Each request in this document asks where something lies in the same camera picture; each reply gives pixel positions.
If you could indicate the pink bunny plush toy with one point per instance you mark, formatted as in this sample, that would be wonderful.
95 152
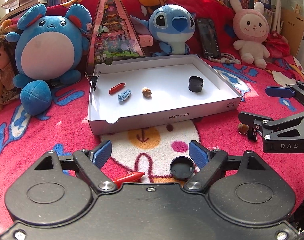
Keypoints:
251 29

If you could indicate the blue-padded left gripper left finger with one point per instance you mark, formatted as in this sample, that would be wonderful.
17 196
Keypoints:
89 164

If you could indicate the brown hazelnut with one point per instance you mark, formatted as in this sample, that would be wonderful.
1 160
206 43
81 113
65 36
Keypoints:
242 128
146 92

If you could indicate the black round lid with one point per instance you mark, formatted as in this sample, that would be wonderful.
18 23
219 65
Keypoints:
196 88
182 168
196 81

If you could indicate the black smartphone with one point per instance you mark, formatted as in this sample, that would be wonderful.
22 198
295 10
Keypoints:
208 36

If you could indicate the pink triangular miniature house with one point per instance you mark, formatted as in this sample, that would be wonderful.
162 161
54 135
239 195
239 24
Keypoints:
113 36

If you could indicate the pink cartoon fleece blanket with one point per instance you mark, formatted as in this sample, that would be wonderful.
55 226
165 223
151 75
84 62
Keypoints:
65 129

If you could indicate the white shallow cardboard box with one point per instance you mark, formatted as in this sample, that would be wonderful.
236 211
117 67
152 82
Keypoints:
171 101

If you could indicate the Stitch plush toy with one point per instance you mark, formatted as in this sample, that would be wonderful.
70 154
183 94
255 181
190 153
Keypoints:
171 25

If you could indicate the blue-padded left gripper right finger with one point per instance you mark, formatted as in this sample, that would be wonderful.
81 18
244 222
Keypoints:
211 165

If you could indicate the red crayon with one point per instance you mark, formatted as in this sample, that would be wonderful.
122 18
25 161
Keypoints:
129 178
116 88

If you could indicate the light blue hair clip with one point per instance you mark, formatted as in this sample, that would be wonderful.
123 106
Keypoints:
124 95

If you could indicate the brown-haired doll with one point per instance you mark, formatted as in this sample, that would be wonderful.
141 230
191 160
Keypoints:
8 91

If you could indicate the black binder clip on box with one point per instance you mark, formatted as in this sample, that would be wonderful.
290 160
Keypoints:
92 79

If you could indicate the clear plastic dome cup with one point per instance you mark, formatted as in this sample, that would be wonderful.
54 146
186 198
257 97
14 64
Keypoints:
214 148

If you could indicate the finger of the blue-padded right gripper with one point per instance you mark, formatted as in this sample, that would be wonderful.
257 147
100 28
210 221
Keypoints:
290 91
254 120

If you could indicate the round blue plush toy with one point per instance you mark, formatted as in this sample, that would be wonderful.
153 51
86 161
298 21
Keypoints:
48 48

